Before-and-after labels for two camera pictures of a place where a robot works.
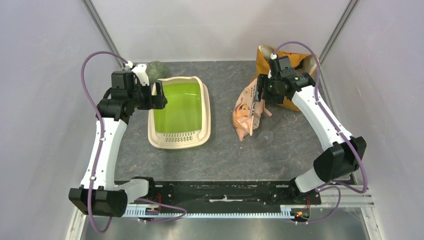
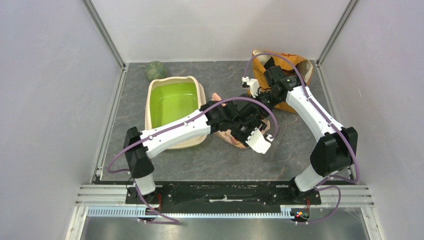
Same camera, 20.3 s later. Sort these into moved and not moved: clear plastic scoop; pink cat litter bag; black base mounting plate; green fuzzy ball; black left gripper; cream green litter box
Moved: clear plastic scoop; black left gripper; pink cat litter bag
Not moved: black base mounting plate; cream green litter box; green fuzzy ball
